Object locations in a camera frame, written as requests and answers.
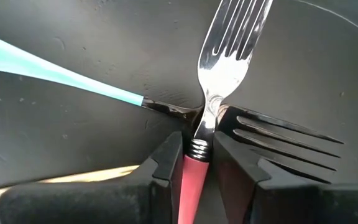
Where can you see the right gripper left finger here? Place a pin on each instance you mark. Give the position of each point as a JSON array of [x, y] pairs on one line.
[[104, 202]]

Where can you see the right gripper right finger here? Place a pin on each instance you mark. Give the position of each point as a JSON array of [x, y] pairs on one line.
[[291, 205]]

